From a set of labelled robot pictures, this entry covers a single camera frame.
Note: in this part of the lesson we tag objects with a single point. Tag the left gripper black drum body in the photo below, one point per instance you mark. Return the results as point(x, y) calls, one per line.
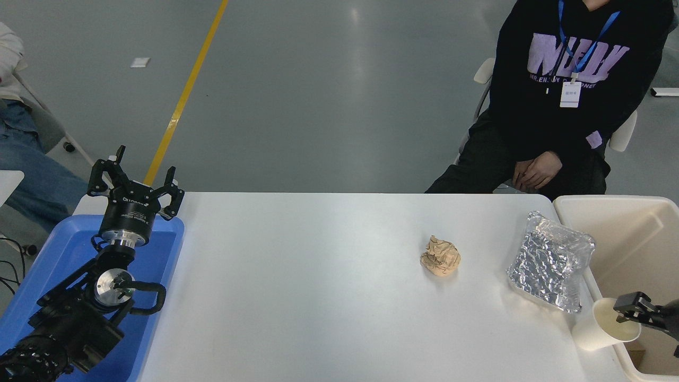
point(131, 214)

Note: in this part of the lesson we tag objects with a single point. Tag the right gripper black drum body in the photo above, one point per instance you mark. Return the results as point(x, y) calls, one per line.
point(669, 318)

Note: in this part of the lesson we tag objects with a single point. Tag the white paper cup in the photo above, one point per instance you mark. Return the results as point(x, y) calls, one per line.
point(594, 331)

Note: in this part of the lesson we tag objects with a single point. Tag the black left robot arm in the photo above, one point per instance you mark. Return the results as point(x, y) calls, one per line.
point(69, 323)

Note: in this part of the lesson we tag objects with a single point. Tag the person's left hand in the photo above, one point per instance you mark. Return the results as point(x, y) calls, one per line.
point(543, 167)

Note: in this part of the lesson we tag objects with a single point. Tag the person's right hand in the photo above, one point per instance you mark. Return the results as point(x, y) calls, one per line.
point(520, 175)

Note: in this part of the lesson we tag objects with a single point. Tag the large pale plastic bin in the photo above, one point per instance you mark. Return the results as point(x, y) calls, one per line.
point(636, 244)

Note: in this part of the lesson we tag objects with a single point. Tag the blue plastic tray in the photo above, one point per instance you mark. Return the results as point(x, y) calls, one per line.
point(63, 249)

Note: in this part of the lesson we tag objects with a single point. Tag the person in jeans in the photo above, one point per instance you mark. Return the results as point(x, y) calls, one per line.
point(32, 180)

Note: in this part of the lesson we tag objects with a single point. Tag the grey swivel chair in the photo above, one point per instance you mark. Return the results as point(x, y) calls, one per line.
point(45, 127)

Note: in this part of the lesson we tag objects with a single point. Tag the crumpled silver foil tray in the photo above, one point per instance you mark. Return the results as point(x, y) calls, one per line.
point(551, 260)

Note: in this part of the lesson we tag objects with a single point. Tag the small white side table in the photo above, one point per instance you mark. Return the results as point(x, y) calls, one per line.
point(8, 183)

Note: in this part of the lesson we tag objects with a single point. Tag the grey white office chair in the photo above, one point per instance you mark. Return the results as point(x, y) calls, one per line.
point(623, 135)

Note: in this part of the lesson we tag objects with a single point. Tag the crumpled tan paper ball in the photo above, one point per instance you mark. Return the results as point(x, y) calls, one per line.
point(440, 256)

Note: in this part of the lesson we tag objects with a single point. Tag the white floor bar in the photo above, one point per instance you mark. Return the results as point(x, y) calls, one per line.
point(666, 92)

